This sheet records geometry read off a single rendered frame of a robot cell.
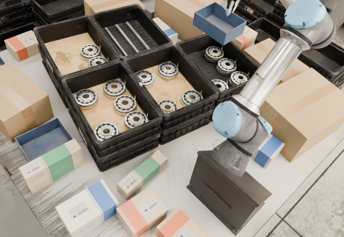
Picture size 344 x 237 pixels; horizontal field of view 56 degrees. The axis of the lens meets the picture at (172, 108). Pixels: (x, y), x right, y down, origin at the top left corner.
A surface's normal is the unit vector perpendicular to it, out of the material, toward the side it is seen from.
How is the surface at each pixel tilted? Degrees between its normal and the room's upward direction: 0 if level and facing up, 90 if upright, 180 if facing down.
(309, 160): 0
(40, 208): 0
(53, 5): 0
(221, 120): 56
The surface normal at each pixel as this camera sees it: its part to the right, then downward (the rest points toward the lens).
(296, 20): -0.57, -0.39
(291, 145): -0.81, 0.38
